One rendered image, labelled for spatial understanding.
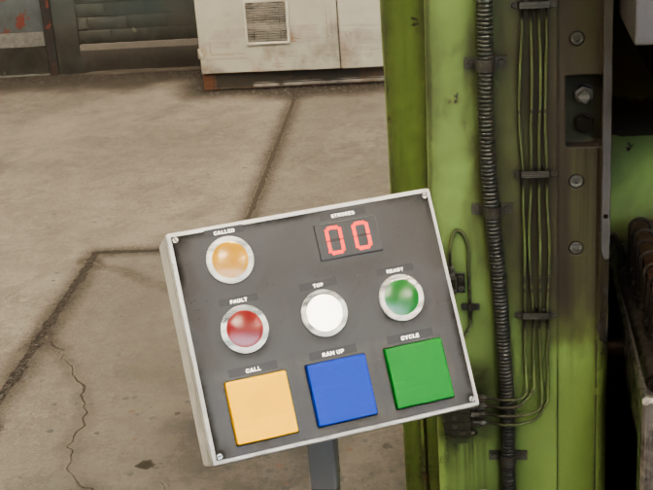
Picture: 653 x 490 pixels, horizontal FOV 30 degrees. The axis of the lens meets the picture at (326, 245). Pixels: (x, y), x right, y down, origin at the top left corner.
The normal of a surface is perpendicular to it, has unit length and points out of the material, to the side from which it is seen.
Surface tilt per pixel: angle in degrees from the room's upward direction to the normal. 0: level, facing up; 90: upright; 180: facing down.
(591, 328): 90
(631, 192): 90
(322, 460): 90
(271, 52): 90
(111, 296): 0
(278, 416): 60
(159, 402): 0
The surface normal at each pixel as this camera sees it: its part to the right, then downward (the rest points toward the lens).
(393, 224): 0.23, -0.18
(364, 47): -0.04, 0.37
